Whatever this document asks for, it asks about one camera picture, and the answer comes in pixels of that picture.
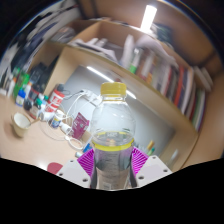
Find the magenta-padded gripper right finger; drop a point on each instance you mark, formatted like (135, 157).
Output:
(146, 168)

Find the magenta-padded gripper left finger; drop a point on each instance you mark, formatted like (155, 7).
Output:
(87, 163)

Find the clear yellow-capped drink bottle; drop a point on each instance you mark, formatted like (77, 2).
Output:
(112, 146)

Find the magenta foil pouch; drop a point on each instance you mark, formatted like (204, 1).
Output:
(80, 126)

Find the small white blue bottle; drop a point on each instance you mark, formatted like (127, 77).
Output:
(55, 122)

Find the white power strip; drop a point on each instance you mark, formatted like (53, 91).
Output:
(90, 95)

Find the red and white canister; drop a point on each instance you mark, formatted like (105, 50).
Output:
(56, 100)

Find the wooden shelf unit with books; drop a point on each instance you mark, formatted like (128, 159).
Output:
(150, 96)

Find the cream ceramic cup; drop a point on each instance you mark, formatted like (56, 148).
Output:
(20, 125)

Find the blue-capped white bottle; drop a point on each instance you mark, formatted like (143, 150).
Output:
(20, 99)

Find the green container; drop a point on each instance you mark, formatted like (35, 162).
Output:
(21, 83)

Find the hanging clothes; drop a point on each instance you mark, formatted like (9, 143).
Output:
(33, 36)

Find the ceiling tube light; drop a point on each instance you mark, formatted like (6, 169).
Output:
(148, 18)

